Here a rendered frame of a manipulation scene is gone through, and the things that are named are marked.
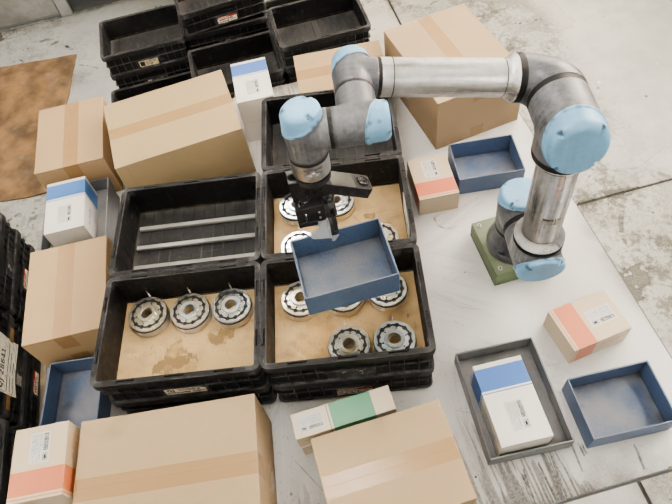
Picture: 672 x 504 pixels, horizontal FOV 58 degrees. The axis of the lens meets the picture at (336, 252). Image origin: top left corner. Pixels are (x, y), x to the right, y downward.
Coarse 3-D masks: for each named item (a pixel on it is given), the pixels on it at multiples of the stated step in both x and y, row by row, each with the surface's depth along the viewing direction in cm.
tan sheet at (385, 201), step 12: (372, 192) 175; (384, 192) 174; (396, 192) 174; (276, 204) 176; (360, 204) 173; (372, 204) 172; (384, 204) 172; (396, 204) 171; (276, 216) 174; (360, 216) 170; (372, 216) 170; (384, 216) 170; (396, 216) 169; (276, 228) 171; (288, 228) 171; (300, 228) 170; (312, 228) 170; (396, 228) 167; (276, 240) 169; (276, 252) 167
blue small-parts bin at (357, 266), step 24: (312, 240) 132; (336, 240) 134; (360, 240) 136; (384, 240) 130; (312, 264) 134; (336, 264) 134; (360, 264) 133; (384, 264) 132; (312, 288) 131; (336, 288) 130; (360, 288) 124; (384, 288) 126; (312, 312) 127
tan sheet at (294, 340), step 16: (368, 304) 155; (416, 304) 153; (288, 320) 155; (320, 320) 154; (336, 320) 153; (352, 320) 153; (368, 320) 152; (384, 320) 152; (400, 320) 151; (416, 320) 151; (288, 336) 152; (304, 336) 152; (320, 336) 151; (416, 336) 148; (288, 352) 150; (304, 352) 149; (320, 352) 149
